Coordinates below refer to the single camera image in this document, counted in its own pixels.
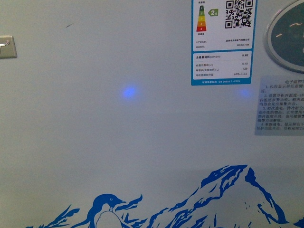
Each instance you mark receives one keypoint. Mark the instruction text sticker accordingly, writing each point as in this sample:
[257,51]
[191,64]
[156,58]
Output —
[280,107]

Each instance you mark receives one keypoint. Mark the silver brand logo plate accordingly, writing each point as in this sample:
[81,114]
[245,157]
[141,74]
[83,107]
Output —
[7,47]

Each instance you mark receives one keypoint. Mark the white blue chest freezer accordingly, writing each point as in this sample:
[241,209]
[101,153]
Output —
[100,126]

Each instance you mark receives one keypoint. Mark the energy efficiency label sticker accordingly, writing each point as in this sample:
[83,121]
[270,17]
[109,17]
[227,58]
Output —
[222,41]

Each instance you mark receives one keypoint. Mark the round temperature display panel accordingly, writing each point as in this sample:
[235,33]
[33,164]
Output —
[284,37]

